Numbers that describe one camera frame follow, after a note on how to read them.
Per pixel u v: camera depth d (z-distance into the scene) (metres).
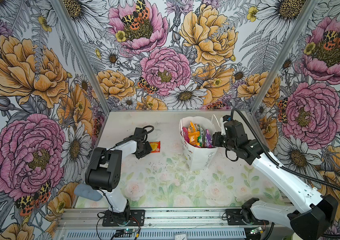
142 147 0.83
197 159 0.78
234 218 0.74
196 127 0.83
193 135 0.76
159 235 0.70
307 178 0.42
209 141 0.76
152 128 0.85
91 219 0.76
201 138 0.78
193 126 0.81
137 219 0.73
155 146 1.00
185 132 0.83
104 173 0.49
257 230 0.72
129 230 0.71
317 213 0.38
